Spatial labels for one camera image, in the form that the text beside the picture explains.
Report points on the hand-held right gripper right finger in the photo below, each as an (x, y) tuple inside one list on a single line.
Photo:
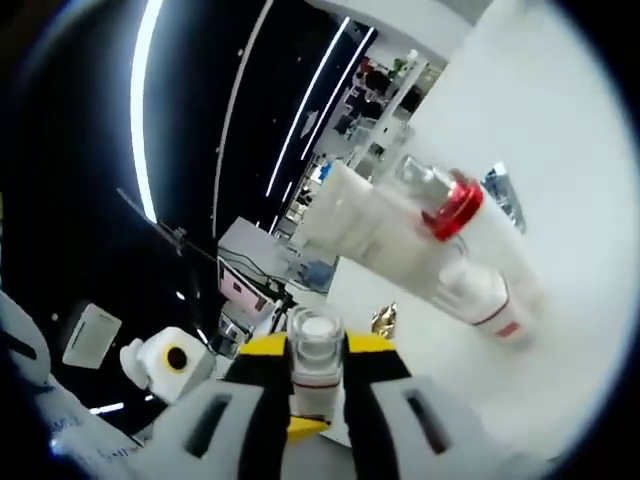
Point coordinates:
[(370, 400)]

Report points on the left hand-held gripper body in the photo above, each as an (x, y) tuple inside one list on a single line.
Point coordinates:
[(155, 380)]

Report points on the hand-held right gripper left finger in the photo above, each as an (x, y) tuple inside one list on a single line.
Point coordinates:
[(265, 400)]

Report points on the small white skincare bottle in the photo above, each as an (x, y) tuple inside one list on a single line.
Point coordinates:
[(480, 300), (315, 380)]

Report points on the gold skincare sachet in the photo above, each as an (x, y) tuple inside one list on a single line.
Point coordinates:
[(384, 322)]

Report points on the large white skincare tube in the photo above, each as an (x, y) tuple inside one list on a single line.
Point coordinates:
[(360, 225)]

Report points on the red collar skincare pump bottle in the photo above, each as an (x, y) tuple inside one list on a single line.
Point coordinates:
[(500, 250)]

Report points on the green black skincare sachet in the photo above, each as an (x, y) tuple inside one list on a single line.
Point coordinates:
[(505, 195)]

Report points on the ceiling air conditioner unit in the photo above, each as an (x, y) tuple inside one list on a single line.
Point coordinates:
[(92, 335)]

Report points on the white laptop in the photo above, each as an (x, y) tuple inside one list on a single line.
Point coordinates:
[(245, 295)]

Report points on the black tripod stand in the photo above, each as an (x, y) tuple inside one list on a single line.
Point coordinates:
[(170, 232)]

